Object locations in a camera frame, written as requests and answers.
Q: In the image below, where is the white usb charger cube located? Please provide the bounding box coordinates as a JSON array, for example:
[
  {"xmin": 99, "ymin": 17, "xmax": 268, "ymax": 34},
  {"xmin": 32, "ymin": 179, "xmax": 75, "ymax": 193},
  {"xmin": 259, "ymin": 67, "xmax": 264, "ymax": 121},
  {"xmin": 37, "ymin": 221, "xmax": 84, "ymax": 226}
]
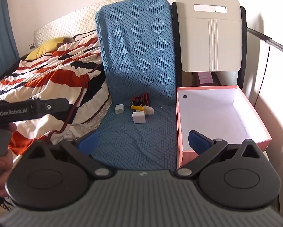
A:
[{"xmin": 114, "ymin": 104, "xmax": 125, "ymax": 114}]

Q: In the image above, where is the white power adapter box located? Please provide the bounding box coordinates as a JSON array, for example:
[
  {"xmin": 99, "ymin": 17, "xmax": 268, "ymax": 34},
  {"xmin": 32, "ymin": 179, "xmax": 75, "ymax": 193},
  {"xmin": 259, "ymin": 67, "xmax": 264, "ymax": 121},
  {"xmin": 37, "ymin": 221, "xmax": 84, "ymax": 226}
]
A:
[{"xmin": 132, "ymin": 111, "xmax": 146, "ymax": 124}]

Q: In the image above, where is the white fluffy plush toy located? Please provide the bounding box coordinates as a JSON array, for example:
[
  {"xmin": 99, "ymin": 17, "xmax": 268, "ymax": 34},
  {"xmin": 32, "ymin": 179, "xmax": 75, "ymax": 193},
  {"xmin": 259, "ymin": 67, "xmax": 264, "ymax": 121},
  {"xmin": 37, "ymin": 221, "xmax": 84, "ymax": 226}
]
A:
[{"xmin": 144, "ymin": 106, "xmax": 155, "ymax": 115}]

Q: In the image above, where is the yellow handle screwdriver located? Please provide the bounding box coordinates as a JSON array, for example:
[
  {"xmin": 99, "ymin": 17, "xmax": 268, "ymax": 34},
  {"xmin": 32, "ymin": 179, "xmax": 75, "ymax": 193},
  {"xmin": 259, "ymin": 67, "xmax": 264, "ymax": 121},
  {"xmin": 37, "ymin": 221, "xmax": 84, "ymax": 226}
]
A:
[{"xmin": 130, "ymin": 105, "xmax": 145, "ymax": 111}]

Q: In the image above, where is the red black lion dance figurine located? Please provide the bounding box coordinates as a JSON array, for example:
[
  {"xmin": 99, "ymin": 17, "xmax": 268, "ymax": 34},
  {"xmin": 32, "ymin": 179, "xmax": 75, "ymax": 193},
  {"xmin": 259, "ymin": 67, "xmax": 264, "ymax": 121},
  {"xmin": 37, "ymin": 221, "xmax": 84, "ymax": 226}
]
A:
[{"xmin": 131, "ymin": 93, "xmax": 150, "ymax": 106}]

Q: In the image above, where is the person's left hand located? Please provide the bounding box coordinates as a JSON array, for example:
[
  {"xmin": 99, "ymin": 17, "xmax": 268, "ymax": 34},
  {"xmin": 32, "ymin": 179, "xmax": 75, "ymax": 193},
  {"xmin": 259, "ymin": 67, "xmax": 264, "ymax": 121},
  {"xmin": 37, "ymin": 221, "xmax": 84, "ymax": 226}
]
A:
[{"xmin": 0, "ymin": 123, "xmax": 17, "ymax": 198}]

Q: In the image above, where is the pink cardboard box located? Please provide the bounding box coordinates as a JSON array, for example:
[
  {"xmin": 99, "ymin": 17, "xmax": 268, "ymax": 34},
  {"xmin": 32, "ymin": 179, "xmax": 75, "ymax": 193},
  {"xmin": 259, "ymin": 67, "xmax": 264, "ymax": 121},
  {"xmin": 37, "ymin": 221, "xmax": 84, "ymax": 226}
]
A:
[{"xmin": 176, "ymin": 86, "xmax": 272, "ymax": 168}]

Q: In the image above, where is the blue curtain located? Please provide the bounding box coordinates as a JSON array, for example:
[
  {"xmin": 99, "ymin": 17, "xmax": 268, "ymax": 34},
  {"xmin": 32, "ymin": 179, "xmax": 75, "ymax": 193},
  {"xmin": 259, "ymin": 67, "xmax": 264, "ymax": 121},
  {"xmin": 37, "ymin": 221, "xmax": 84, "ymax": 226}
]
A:
[{"xmin": 0, "ymin": 0, "xmax": 19, "ymax": 76}]

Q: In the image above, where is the small pink box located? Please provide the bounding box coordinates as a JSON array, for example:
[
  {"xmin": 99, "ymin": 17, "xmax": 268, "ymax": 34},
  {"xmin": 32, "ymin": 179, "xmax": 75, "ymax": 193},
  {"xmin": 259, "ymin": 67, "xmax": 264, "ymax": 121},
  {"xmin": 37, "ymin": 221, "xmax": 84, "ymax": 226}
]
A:
[{"xmin": 197, "ymin": 72, "xmax": 214, "ymax": 85}]

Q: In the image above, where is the striped red white black blanket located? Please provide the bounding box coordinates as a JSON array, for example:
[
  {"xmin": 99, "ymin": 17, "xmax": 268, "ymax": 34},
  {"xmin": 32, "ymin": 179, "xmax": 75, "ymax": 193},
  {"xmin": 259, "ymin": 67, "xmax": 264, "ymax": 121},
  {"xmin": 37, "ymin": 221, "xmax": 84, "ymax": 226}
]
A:
[{"xmin": 0, "ymin": 31, "xmax": 111, "ymax": 155}]

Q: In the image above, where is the yellow pillow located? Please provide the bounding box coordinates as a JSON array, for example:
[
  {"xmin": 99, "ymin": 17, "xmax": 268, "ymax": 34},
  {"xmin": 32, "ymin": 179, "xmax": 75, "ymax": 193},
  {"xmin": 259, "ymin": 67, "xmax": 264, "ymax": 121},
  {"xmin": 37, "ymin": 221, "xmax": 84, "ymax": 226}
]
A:
[{"xmin": 25, "ymin": 37, "xmax": 73, "ymax": 61}]

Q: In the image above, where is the white folding chair back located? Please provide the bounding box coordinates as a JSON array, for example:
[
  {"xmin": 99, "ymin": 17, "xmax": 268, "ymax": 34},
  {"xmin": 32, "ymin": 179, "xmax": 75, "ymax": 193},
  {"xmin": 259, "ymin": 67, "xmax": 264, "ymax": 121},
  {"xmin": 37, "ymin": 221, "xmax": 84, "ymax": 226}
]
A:
[{"xmin": 176, "ymin": 0, "xmax": 242, "ymax": 72}]

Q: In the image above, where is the white quilted headboard cushion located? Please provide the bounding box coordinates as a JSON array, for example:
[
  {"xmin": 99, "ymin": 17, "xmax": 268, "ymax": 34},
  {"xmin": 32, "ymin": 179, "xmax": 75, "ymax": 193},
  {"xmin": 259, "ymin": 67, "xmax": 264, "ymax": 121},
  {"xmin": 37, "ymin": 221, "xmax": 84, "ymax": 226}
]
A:
[{"xmin": 34, "ymin": 0, "xmax": 125, "ymax": 47}]

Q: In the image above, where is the blue textured sofa cover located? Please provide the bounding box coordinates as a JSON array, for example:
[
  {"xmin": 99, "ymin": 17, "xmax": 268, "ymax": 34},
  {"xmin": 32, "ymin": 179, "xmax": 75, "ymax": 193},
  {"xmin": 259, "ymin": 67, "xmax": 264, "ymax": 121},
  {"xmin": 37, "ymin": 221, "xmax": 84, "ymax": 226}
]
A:
[{"xmin": 92, "ymin": 0, "xmax": 177, "ymax": 171}]

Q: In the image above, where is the black metal rail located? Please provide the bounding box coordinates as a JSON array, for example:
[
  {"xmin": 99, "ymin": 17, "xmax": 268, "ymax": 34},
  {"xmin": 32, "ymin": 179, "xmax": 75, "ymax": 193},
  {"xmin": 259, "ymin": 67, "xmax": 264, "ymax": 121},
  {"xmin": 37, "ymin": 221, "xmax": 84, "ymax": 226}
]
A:
[{"xmin": 247, "ymin": 27, "xmax": 283, "ymax": 52}]

